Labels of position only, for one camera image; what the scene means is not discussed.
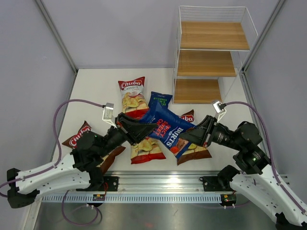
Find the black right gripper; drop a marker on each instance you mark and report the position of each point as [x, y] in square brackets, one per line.
[199, 134]

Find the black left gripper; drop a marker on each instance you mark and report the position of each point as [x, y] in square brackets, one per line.
[140, 129]

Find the blue Burts spicy chilli bag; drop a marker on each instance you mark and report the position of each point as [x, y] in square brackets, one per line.
[169, 127]

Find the blue Burts sea salt bag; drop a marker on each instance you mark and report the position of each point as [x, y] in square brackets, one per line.
[161, 98]

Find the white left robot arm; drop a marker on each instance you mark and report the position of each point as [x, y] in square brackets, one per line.
[28, 186]

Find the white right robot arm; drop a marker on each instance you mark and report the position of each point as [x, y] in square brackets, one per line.
[255, 176]

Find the red Chuba bag in middle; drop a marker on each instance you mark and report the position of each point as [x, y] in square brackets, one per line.
[147, 150]

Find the red chuba bag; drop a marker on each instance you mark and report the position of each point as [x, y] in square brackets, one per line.
[147, 150]
[133, 101]

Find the brown Chuba bag on right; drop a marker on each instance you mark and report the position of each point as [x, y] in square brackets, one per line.
[193, 152]

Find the brown chuba bag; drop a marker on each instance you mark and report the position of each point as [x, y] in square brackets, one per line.
[78, 137]
[193, 152]

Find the red Chuba bag at back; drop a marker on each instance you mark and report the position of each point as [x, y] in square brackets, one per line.
[133, 101]

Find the brown Chuba bag on left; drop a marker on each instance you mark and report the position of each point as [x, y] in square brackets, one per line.
[78, 137]

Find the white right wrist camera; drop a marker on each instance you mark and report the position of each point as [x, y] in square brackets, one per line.
[219, 108]

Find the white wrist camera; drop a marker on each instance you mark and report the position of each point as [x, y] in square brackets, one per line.
[108, 114]
[219, 108]

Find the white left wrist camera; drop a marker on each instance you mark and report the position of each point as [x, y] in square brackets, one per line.
[108, 114]

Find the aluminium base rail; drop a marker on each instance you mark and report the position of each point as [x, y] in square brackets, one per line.
[147, 187]

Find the right aluminium frame post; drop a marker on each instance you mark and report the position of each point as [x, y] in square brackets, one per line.
[272, 18]

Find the aluminium frame post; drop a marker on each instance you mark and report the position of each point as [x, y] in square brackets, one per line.
[272, 18]
[52, 27]

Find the white wire wooden shelf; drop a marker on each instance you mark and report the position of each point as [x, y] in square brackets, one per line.
[212, 44]

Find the left aluminium frame post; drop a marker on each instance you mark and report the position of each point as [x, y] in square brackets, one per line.
[52, 27]

